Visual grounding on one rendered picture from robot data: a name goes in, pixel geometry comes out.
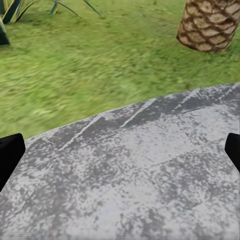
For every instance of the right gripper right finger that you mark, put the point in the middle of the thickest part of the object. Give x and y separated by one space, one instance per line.
232 148

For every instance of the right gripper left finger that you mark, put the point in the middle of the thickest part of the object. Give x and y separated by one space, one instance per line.
12 149

